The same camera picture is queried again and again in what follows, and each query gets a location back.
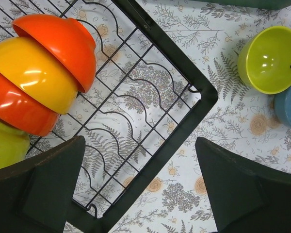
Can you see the black wire dish rack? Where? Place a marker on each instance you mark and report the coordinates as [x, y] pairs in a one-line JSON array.
[[146, 100]]

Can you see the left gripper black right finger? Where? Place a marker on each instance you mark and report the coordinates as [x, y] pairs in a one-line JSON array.
[[245, 196]]

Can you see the yellow orange bowl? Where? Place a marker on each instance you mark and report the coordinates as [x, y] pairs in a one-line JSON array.
[[34, 70]]

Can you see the floral patterned table mat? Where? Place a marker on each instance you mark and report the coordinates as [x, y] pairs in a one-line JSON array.
[[242, 120]]

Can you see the blue bowl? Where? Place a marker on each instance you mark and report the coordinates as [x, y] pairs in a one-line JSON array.
[[282, 104]]

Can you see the green compartment tray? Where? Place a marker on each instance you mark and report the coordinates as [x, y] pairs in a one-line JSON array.
[[262, 4]]

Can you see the small lime green bowl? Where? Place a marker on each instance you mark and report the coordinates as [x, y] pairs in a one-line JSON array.
[[14, 145]]

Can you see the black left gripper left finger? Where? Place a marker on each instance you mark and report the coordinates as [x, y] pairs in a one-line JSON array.
[[36, 193]]

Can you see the red orange bowl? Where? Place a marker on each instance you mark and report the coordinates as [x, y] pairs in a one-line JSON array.
[[21, 111]]

